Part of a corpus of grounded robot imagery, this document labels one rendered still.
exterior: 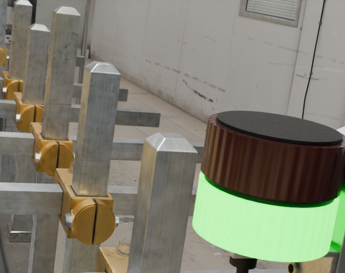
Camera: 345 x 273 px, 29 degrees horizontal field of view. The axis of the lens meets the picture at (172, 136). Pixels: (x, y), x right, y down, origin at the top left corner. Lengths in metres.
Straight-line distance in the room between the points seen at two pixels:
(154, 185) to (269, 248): 0.27
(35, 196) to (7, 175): 0.74
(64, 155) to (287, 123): 0.74
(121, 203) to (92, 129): 0.13
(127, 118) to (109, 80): 0.60
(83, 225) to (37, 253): 0.32
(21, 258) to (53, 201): 0.46
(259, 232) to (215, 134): 0.04
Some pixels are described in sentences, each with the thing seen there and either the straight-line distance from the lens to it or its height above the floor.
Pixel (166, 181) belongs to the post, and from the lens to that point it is 0.54.
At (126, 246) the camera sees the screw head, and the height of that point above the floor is 0.98.
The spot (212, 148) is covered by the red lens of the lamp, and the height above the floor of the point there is 1.16.
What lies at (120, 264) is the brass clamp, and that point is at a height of 0.97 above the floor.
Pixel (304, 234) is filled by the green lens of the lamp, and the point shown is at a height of 1.14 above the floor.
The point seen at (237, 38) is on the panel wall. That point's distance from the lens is 5.79.
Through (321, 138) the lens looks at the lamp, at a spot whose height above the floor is 1.17.
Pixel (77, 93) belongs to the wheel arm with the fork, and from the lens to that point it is 1.58.
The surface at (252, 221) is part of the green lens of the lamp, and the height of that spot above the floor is 1.14.
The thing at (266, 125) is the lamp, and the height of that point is 1.17.
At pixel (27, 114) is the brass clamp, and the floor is 0.96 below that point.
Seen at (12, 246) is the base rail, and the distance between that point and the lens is 1.33.
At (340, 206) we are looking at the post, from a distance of 0.30.
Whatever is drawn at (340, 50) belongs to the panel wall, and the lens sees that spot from 4.63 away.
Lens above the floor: 1.23
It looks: 13 degrees down
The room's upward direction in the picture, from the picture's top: 8 degrees clockwise
